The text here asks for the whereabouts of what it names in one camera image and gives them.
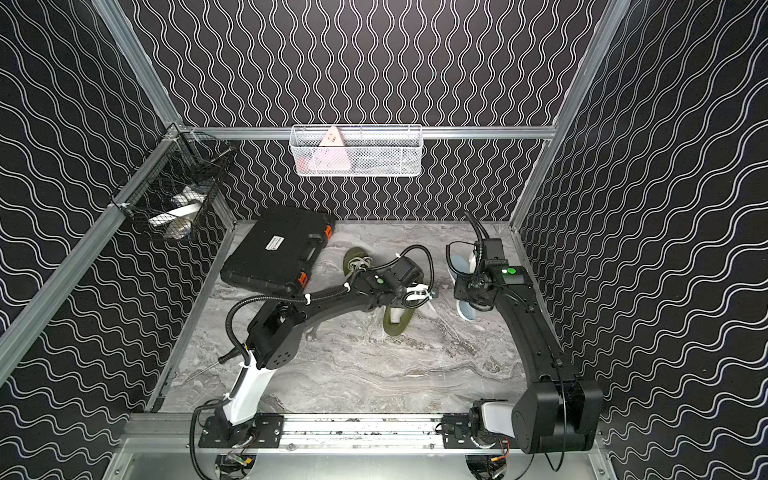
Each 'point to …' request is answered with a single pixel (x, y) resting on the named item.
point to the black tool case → (278, 251)
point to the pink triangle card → (331, 154)
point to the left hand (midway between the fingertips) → (405, 278)
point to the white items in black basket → (177, 222)
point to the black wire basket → (171, 192)
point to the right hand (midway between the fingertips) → (464, 289)
